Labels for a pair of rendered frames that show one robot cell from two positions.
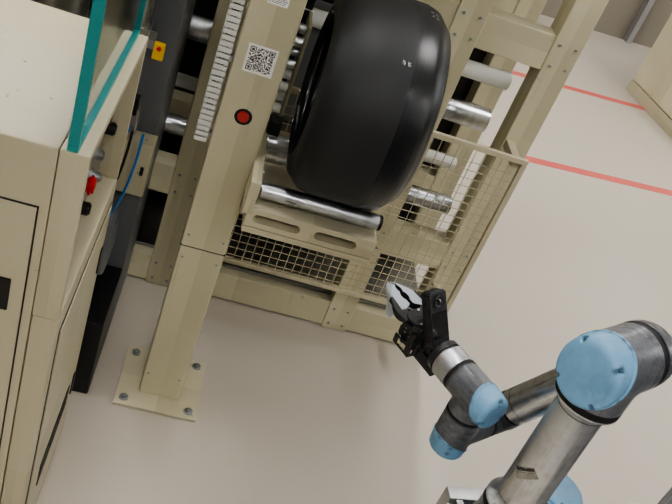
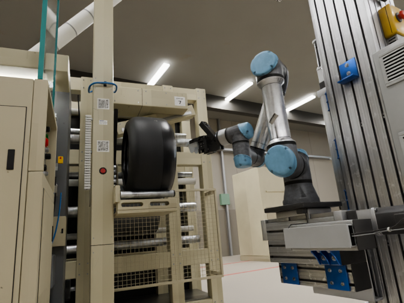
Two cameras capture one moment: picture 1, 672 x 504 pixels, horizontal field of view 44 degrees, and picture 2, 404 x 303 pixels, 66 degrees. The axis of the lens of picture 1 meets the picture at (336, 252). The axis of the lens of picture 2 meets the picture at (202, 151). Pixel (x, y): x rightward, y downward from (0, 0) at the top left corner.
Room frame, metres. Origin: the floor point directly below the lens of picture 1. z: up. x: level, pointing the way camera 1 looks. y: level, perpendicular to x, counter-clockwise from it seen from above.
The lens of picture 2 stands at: (-0.04, 0.02, 0.63)
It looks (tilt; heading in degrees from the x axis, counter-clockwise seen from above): 15 degrees up; 351
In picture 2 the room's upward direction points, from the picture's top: 5 degrees counter-clockwise
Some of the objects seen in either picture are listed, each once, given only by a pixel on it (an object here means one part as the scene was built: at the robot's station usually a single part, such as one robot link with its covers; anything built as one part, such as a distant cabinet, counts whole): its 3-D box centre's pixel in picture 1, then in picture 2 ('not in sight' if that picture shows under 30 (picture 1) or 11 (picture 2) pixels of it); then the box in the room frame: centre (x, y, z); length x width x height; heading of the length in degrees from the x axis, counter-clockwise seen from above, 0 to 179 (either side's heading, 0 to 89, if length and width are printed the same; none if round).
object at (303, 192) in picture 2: not in sight; (299, 193); (1.21, -0.57, 0.77); 0.15 x 0.15 x 0.10
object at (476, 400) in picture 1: (476, 395); (239, 133); (1.23, -0.35, 1.05); 0.11 x 0.08 x 0.09; 45
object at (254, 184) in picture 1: (257, 161); (114, 198); (2.01, 0.30, 0.90); 0.40 x 0.03 x 0.10; 13
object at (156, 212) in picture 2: (307, 208); (142, 213); (2.05, 0.12, 0.80); 0.37 x 0.36 x 0.02; 13
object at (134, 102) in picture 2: not in sight; (148, 104); (2.37, 0.07, 1.71); 0.61 x 0.25 x 0.15; 103
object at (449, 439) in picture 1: (461, 427); (243, 155); (1.24, -0.36, 0.95); 0.11 x 0.08 x 0.11; 138
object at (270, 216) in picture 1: (310, 224); (146, 204); (1.91, 0.09, 0.83); 0.36 x 0.09 x 0.06; 103
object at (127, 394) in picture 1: (161, 381); not in sight; (1.97, 0.37, 0.01); 0.27 x 0.27 x 0.02; 13
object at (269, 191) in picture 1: (319, 206); (147, 194); (1.91, 0.09, 0.90); 0.35 x 0.05 x 0.05; 103
